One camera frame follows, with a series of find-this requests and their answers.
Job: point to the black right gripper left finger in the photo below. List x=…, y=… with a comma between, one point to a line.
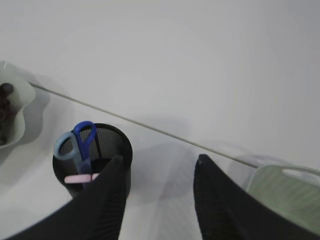
x=94, y=214

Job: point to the pink safety scissors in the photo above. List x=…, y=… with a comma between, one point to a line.
x=80, y=178

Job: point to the blue safety scissors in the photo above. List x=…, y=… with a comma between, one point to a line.
x=80, y=153

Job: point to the black mesh pen holder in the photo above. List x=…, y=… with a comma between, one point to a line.
x=109, y=142

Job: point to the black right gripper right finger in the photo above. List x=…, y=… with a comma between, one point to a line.
x=226, y=212

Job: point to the green woven plastic basket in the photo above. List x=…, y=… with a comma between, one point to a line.
x=291, y=191

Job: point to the pale green wavy plate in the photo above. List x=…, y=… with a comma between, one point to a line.
x=23, y=95

